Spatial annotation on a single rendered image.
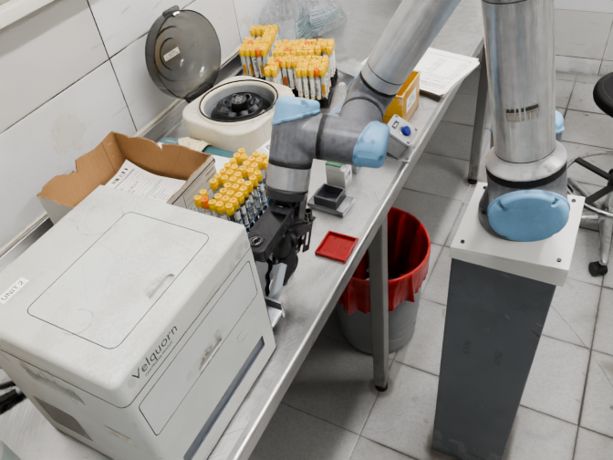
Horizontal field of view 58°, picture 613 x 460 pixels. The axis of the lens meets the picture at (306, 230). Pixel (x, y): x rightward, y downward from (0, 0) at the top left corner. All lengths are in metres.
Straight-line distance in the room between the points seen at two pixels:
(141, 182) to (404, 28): 0.70
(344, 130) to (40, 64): 0.69
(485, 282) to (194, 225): 0.63
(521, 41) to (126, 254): 0.58
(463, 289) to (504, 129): 0.46
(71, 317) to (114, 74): 0.82
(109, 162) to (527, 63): 0.94
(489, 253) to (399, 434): 0.93
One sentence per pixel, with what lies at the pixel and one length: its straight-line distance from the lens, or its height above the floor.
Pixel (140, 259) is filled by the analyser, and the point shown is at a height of 1.17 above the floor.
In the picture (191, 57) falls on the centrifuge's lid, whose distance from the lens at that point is 1.55.
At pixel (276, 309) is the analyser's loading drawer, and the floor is 0.92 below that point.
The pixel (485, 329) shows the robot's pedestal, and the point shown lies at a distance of 1.28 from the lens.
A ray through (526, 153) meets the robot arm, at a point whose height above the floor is 1.19.
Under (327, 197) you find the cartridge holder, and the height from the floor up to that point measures 0.89.
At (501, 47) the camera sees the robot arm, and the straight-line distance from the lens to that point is 0.77.
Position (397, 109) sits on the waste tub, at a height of 0.94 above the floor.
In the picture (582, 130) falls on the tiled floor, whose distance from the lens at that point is 3.13.
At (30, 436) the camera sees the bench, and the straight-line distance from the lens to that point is 1.05.
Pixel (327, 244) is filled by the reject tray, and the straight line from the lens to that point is 1.13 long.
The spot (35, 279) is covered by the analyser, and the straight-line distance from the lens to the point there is 0.81.
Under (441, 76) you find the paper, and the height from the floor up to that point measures 0.89.
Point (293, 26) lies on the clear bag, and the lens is 1.81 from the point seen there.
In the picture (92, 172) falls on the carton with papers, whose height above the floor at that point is 0.98.
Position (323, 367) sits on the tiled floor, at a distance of 1.99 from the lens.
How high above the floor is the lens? 1.68
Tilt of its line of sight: 43 degrees down
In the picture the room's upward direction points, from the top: 8 degrees counter-clockwise
